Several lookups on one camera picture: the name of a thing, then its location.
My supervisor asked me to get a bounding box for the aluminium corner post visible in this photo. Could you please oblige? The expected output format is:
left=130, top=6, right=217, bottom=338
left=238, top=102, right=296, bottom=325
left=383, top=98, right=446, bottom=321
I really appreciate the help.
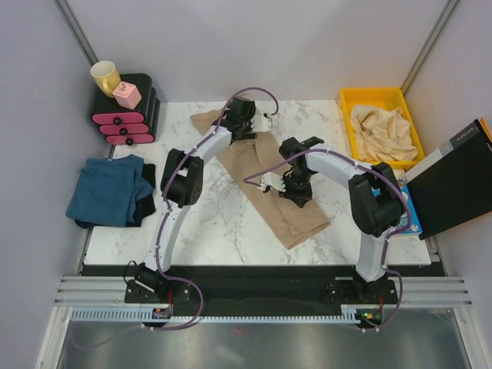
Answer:
left=53, top=0, right=98, bottom=65
left=401, top=0, right=462, bottom=95

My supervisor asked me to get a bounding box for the black pink drawer unit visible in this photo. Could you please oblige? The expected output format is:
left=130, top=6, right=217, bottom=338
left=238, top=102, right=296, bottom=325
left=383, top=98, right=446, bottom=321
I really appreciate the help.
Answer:
left=89, top=73, right=161, bottom=146

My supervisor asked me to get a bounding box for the cream yellow t shirt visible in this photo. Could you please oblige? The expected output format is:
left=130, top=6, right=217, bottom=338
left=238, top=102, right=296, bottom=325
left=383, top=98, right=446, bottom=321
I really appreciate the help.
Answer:
left=350, top=105, right=418, bottom=162

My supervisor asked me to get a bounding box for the white slotted cable duct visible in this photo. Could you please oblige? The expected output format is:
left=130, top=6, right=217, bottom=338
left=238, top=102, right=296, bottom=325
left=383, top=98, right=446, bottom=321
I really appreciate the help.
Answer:
left=70, top=305, right=364, bottom=324

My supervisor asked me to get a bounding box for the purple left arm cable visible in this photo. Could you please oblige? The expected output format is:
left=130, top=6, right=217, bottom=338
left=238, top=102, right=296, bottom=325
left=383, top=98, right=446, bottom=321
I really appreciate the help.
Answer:
left=68, top=87, right=279, bottom=350

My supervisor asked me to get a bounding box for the aluminium frame rail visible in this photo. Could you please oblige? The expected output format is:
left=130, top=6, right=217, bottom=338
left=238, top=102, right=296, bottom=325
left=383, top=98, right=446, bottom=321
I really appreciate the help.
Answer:
left=55, top=277, right=472, bottom=308

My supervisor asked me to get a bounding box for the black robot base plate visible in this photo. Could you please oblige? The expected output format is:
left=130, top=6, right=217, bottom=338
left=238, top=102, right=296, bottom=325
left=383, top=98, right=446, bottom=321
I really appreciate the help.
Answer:
left=124, top=265, right=397, bottom=317

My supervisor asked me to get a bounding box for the blue white booklet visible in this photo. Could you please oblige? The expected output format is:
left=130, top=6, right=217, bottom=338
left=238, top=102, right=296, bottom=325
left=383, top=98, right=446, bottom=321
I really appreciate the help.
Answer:
left=394, top=178, right=424, bottom=236

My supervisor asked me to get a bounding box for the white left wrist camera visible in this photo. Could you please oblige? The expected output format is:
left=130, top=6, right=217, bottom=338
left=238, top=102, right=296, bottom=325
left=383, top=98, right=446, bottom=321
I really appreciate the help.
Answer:
left=251, top=115, right=273, bottom=133

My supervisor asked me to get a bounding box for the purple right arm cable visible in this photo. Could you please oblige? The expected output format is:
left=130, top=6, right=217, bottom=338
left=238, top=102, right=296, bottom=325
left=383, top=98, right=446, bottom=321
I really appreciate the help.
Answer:
left=243, top=149, right=413, bottom=332

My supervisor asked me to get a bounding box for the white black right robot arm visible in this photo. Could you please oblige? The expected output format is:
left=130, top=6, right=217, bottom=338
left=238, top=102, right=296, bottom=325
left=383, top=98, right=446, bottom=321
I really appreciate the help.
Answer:
left=279, top=137, right=411, bottom=303

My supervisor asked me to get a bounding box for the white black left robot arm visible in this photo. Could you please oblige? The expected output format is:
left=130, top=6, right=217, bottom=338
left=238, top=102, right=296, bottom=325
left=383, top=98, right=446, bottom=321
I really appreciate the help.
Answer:
left=125, top=97, right=256, bottom=304

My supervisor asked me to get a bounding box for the yellow plastic bin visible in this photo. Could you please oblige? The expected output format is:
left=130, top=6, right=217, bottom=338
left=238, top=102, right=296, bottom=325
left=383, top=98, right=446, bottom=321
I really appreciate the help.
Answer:
left=340, top=87, right=425, bottom=170

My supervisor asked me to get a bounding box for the blue folded t shirt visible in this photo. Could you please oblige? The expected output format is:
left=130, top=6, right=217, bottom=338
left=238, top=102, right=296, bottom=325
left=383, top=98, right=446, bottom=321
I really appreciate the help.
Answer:
left=65, top=154, right=155, bottom=228

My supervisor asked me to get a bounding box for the black clip file binder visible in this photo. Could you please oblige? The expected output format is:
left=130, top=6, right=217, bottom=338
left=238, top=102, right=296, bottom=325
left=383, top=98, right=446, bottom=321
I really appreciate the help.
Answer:
left=405, top=119, right=491, bottom=240

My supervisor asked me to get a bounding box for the pink cube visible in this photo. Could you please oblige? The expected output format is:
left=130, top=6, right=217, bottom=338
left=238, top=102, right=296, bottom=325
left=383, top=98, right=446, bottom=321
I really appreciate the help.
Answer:
left=112, top=81, right=141, bottom=110

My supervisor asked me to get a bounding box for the left aluminium corner post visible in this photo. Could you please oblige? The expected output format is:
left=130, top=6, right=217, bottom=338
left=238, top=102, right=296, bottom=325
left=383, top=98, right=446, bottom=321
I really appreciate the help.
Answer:
left=53, top=0, right=98, bottom=65

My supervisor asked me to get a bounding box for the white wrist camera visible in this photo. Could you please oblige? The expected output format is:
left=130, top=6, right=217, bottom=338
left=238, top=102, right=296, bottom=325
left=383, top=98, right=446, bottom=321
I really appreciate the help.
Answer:
left=251, top=115, right=273, bottom=133
left=260, top=172, right=286, bottom=193

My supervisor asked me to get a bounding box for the tan beige t shirt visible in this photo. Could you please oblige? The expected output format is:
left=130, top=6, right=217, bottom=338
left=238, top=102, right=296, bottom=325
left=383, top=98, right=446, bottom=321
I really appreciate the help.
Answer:
left=190, top=108, right=331, bottom=251

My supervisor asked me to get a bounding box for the yellow mug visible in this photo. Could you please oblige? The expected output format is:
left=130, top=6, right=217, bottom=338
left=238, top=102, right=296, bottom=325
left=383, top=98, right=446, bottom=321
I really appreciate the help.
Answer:
left=90, top=61, right=121, bottom=98

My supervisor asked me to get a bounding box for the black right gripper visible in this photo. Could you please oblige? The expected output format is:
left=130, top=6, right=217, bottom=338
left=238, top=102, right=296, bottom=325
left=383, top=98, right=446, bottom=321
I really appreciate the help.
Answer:
left=278, top=168, right=313, bottom=208

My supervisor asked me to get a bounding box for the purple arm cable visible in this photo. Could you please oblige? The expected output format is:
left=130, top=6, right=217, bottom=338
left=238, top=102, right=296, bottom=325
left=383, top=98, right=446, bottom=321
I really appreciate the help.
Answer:
left=243, top=149, right=413, bottom=332
left=68, top=87, right=279, bottom=350

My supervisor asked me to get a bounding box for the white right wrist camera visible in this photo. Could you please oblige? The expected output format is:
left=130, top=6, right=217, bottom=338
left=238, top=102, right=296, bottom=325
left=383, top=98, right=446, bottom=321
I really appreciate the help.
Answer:
left=260, top=172, right=286, bottom=193

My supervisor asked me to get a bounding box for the right aluminium corner post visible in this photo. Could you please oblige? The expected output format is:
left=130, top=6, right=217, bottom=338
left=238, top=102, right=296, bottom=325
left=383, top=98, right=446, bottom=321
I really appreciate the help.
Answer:
left=401, top=0, right=462, bottom=95

